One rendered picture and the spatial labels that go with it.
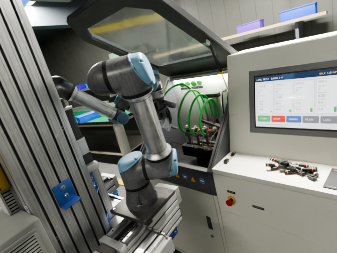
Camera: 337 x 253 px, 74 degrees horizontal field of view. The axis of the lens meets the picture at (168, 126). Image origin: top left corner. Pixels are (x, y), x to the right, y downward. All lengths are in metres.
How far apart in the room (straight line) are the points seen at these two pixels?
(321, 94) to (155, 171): 0.84
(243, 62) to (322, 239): 0.94
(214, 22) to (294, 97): 2.54
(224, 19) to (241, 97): 2.31
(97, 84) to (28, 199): 0.47
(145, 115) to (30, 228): 0.53
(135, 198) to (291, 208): 0.72
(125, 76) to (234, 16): 2.91
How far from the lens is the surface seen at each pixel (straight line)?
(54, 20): 3.81
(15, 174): 0.92
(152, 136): 0.86
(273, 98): 1.32
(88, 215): 1.09
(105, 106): 1.37
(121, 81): 0.76
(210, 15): 3.68
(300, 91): 1.29
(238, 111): 1.41
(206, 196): 1.48
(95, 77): 0.78
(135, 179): 0.99
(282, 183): 1.17
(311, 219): 1.24
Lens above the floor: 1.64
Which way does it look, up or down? 17 degrees down
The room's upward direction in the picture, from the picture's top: 14 degrees counter-clockwise
